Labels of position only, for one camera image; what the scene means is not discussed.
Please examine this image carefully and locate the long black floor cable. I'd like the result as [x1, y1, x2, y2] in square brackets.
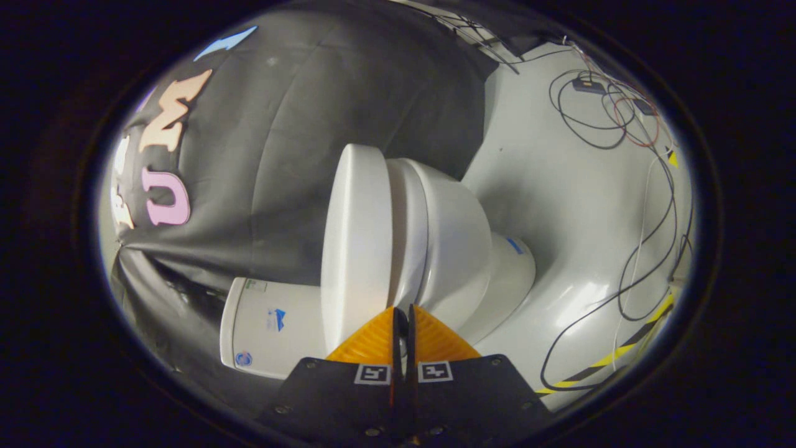
[540, 146, 695, 394]

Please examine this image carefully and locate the yellow black striped floor tape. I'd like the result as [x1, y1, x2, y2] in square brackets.
[535, 292, 676, 396]

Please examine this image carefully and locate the white toilet bowl with seat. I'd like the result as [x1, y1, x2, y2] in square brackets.
[386, 157, 537, 347]

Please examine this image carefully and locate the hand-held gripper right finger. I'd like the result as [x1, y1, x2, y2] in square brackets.
[404, 303, 555, 446]

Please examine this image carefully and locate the white cable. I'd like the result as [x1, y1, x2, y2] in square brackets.
[612, 152, 661, 374]

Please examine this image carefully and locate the black backdrop cloth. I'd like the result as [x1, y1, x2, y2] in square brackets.
[103, 0, 499, 402]

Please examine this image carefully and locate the red cable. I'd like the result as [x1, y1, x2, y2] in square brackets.
[612, 92, 661, 149]

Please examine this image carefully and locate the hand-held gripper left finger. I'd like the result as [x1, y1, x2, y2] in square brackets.
[255, 305, 405, 446]

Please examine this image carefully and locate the white toilet lid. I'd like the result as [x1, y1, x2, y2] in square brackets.
[320, 144, 411, 357]

